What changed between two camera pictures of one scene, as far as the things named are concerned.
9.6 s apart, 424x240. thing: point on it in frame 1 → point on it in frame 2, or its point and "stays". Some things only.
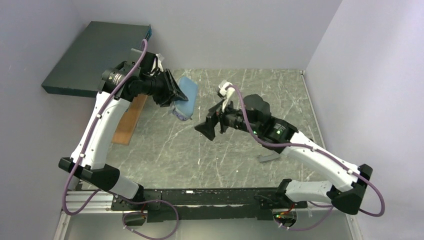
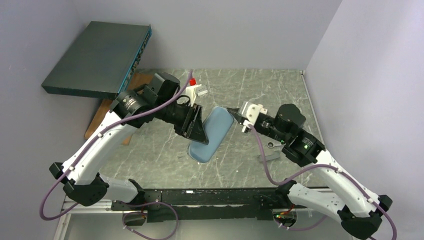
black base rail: [205, 205] stays
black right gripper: [215, 120] → [251, 121]
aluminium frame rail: [101, 203] stays
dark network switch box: [102, 45] stays
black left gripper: [164, 87] → [190, 120]
